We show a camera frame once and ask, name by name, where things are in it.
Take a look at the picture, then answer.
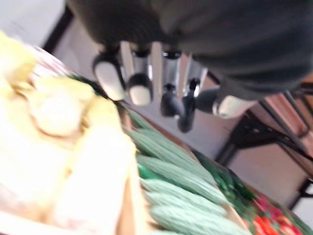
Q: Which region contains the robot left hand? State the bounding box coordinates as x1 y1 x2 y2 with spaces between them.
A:
66 0 313 133

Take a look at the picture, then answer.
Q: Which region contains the brown wooden table top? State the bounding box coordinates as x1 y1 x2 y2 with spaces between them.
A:
254 74 313 140

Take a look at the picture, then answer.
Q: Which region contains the light green bitter gourd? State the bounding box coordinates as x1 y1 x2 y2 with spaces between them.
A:
121 107 157 133
148 204 250 235
125 127 216 186
140 178 227 218
136 154 230 206

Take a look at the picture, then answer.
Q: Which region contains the dark green cucumber pile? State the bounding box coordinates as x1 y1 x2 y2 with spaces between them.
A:
194 150 259 205

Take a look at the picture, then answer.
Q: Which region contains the pale yellow napa cabbage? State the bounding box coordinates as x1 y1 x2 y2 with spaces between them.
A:
0 80 76 222
52 96 149 235
0 31 38 85
28 75 99 138

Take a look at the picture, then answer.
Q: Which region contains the wooden produce crate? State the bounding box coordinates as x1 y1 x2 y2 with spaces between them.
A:
118 102 252 235

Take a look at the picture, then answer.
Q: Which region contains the red tomato pile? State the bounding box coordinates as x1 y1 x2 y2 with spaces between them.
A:
243 192 305 235

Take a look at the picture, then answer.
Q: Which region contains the black metal table frame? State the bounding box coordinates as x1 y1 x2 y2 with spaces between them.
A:
214 89 313 209

